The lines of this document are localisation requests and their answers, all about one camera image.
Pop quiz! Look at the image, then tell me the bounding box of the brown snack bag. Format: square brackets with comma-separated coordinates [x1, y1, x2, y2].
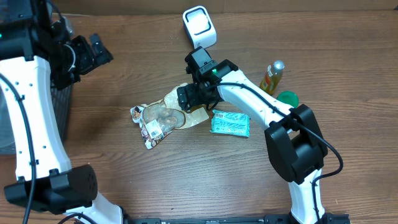
[130, 88, 209, 149]

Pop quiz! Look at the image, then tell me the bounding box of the teal snack packet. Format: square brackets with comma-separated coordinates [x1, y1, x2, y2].
[210, 110, 250, 138]

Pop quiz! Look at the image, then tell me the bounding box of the yellow liquid bottle silver cap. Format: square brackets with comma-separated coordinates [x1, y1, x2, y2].
[259, 60, 285, 95]

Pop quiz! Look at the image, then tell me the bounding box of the green lid white jar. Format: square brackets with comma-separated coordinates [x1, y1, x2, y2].
[277, 91, 299, 108]

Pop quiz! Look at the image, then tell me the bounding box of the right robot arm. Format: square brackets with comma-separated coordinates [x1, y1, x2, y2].
[177, 47, 327, 223]

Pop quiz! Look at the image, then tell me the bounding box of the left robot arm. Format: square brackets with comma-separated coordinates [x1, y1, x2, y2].
[1, 0, 128, 223]

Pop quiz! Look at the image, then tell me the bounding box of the white barcode scanner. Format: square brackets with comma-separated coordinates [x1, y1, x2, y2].
[182, 6, 217, 49]

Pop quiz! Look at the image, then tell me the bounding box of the grey plastic mesh basket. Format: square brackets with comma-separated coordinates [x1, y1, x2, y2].
[0, 86, 72, 155]

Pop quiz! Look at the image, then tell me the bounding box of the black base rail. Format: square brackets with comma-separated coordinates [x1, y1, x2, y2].
[123, 213, 351, 224]

